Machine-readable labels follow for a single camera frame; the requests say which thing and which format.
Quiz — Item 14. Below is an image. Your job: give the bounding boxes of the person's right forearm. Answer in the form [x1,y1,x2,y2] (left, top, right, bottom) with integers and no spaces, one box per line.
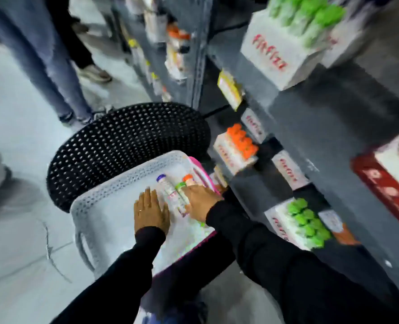
[205,198,399,324]

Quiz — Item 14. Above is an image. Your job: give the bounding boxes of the orange and white box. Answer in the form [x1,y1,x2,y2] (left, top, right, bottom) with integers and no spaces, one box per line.
[318,209,360,246]

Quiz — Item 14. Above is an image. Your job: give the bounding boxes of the small orange white packet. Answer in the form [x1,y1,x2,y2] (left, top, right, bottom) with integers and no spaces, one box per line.
[212,165,229,194]

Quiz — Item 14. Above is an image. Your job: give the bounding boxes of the person's left hand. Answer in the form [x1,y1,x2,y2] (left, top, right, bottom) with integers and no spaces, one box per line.
[133,187,171,236]

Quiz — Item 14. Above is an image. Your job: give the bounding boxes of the white blue-capped tube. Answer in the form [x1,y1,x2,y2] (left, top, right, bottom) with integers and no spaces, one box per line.
[156,174,187,216]

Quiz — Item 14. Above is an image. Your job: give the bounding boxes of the red and white carton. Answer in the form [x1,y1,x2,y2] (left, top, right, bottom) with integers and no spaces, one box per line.
[351,128,399,239]

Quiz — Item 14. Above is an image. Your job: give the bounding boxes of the black and white sneaker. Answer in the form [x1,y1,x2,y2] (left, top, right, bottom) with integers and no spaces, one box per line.
[91,104,115,120]
[58,111,85,128]

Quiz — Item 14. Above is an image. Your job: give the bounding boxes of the person's left forearm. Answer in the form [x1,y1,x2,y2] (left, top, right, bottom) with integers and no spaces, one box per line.
[50,226,167,324]

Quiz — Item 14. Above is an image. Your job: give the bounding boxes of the black perforated plastic chair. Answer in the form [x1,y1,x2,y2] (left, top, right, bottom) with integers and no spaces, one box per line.
[46,102,212,213]

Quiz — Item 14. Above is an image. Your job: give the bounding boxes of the cluster of orange-capped tubes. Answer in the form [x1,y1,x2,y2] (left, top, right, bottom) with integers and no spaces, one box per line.
[226,123,259,160]

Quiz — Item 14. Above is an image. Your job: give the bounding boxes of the yellow product box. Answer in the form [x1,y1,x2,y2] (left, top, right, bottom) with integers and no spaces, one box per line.
[217,69,244,112]

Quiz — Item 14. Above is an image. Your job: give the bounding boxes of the pink plastic basket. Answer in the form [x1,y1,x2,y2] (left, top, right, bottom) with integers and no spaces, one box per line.
[152,156,221,277]

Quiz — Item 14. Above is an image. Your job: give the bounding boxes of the grey slotted metal rack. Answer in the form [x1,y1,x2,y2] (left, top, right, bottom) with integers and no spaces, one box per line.
[111,0,214,110]

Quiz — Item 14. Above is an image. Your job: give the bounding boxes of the beige shoe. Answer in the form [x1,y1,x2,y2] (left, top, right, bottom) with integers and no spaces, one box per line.
[78,63,113,83]

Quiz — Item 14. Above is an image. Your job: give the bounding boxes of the assorted packaged goods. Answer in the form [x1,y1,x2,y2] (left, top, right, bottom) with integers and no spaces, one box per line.
[123,0,192,102]

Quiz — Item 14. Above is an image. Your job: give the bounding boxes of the cluster of green-capped tubes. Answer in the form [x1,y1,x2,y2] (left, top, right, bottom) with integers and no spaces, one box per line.
[266,0,346,48]
[287,198,332,249]

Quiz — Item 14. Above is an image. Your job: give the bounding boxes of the person's right hand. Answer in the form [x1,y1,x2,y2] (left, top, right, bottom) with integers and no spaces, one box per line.
[181,184,224,223]

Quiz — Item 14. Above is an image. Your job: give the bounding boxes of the person's blue trousers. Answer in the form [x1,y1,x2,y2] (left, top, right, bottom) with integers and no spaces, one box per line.
[142,300,208,324]

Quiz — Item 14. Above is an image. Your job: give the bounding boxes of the white green-capped tube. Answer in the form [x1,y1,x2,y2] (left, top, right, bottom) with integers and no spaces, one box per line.
[176,182,191,205]

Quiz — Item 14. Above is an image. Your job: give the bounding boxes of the white perforated plastic basket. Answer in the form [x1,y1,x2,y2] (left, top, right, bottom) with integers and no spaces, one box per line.
[69,150,217,280]

